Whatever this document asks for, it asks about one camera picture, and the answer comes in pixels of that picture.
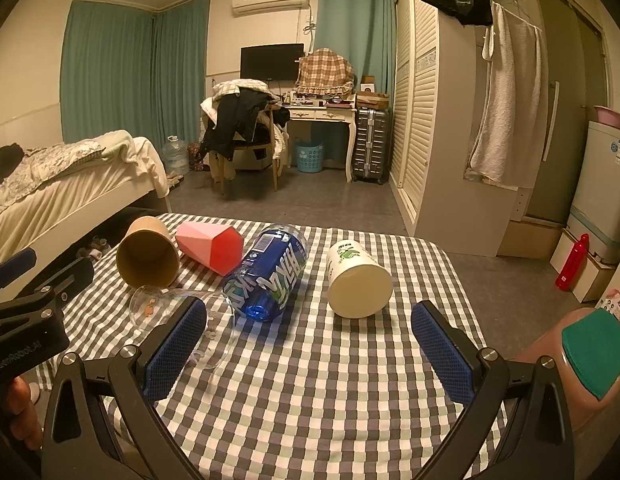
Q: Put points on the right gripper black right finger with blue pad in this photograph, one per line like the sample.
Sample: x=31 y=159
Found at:
x=537 y=442

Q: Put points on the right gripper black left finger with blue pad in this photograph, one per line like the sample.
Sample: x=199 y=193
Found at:
x=79 y=442

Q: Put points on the brown paper cup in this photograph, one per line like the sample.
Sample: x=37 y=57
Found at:
x=147 y=254

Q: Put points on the clear plastic cup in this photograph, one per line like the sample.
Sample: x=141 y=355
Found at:
x=151 y=306

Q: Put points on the white paper cup green print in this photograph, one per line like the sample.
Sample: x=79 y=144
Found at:
x=358 y=286

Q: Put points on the pink red faceted cup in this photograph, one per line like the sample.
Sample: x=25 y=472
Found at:
x=214 y=245

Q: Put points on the person's left hand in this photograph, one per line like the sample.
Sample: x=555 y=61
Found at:
x=24 y=422

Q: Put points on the brown stool green cushion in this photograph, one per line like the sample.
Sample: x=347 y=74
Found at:
x=585 y=345

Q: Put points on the bed with white sheets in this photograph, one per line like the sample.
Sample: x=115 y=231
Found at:
x=56 y=195

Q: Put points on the red bottle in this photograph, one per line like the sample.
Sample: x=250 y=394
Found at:
x=574 y=263

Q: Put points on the black item on bed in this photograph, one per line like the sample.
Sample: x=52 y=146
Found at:
x=10 y=157

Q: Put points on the checkered tablecloth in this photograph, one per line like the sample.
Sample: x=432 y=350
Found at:
x=314 y=396

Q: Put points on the white small refrigerator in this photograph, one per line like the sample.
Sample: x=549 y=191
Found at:
x=595 y=207

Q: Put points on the large water jug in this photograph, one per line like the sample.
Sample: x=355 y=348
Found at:
x=175 y=157

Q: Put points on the white hanging towel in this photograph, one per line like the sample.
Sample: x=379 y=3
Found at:
x=511 y=133

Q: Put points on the teal left curtain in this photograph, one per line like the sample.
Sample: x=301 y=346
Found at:
x=124 y=68

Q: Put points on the teal curtain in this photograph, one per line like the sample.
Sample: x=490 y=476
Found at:
x=362 y=32
x=124 y=68

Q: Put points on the wooden chair with clothes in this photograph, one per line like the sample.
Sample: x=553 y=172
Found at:
x=242 y=115

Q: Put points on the dark ribbed suitcase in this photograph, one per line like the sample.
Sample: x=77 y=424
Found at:
x=370 y=157

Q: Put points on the pink basin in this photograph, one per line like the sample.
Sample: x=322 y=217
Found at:
x=607 y=116

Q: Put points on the blue laundry basket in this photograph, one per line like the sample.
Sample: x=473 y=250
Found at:
x=309 y=157

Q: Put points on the brown box on suitcase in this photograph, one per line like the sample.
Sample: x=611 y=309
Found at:
x=372 y=100

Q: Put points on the white desk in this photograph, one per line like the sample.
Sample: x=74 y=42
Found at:
x=333 y=115

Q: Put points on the white louvered wardrobe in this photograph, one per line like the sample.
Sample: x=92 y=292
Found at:
x=433 y=107

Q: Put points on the black monitor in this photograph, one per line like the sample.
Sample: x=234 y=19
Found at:
x=272 y=62

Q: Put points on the plaid cloth pile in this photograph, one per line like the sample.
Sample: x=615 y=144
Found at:
x=325 y=73

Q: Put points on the black hanging garment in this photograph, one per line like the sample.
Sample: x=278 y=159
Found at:
x=467 y=12

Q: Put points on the white air conditioner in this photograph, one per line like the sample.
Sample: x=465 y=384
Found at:
x=243 y=7

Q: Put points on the teal right curtain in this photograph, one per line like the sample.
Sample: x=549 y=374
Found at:
x=362 y=32

